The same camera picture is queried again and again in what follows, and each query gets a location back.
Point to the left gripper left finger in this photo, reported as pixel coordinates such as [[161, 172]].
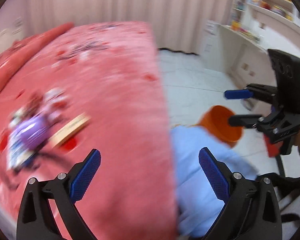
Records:
[[36, 220]]

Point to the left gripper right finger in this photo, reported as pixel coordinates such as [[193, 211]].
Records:
[[250, 210]]

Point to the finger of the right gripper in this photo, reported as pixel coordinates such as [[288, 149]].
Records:
[[238, 94], [242, 121]]

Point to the orange plastic trash bin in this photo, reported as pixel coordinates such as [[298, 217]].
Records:
[[215, 121]]

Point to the red paper packet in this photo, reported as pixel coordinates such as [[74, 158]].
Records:
[[273, 150]]

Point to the light blue trousers leg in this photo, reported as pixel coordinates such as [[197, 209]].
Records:
[[198, 204]]

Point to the white blue printed box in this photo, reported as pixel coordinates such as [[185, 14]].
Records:
[[18, 155]]

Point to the white desk with shelves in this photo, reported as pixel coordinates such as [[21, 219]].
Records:
[[238, 45]]

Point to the pink pleated curtain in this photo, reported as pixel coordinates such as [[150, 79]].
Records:
[[177, 24]]

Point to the tan wooden flat box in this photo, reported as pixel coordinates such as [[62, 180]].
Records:
[[69, 130]]

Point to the pink heart-print bed blanket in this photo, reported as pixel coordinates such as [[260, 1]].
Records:
[[110, 72]]

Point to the folded red quilt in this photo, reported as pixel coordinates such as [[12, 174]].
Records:
[[12, 59]]

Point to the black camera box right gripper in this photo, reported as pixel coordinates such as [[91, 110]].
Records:
[[287, 72]]

